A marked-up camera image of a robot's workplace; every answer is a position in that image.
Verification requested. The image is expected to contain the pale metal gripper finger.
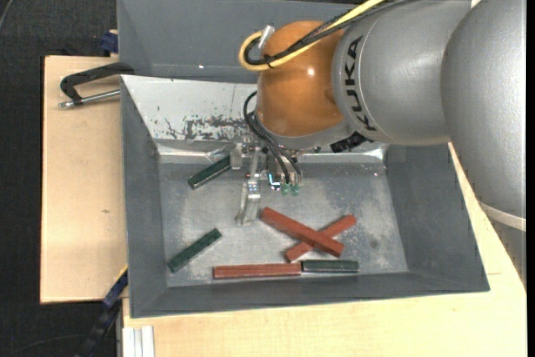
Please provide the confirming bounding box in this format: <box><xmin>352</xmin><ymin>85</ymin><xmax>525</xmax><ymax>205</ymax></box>
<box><xmin>234</xmin><ymin>181</ymin><xmax>263</xmax><ymax>227</ymax></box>
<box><xmin>230</xmin><ymin>145</ymin><xmax>245</xmax><ymax>171</ymax></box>

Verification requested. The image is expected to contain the grey metal bin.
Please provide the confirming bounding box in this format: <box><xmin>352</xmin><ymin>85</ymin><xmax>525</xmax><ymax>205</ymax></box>
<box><xmin>115</xmin><ymin>0</ymin><xmax>491</xmax><ymax>319</ymax></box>

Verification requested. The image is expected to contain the dark green flat block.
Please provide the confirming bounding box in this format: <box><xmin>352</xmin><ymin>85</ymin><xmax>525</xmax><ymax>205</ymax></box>
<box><xmin>300</xmin><ymin>259</ymin><xmax>360</xmax><ymax>275</ymax></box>
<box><xmin>186</xmin><ymin>155</ymin><xmax>232</xmax><ymax>191</ymax></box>
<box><xmin>166</xmin><ymin>227</ymin><xmax>223</xmax><ymax>274</ymax></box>

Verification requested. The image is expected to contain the red-brown flat block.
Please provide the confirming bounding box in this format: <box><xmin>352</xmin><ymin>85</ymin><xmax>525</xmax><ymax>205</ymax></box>
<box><xmin>284</xmin><ymin>214</ymin><xmax>358</xmax><ymax>264</ymax></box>
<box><xmin>211</xmin><ymin>263</ymin><xmax>303</xmax><ymax>281</ymax></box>
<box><xmin>259</xmin><ymin>207</ymin><xmax>346</xmax><ymax>258</ymax></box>

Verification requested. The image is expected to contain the pale wood flat board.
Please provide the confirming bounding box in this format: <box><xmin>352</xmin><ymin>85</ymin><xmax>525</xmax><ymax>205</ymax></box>
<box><xmin>39</xmin><ymin>54</ymin><xmax>130</xmax><ymax>305</ymax></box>

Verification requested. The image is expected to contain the black cylinder on white bracket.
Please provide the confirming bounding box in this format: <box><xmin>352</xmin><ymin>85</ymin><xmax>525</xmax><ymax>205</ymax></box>
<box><xmin>329</xmin><ymin>132</ymin><xmax>365</xmax><ymax>154</ymax></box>

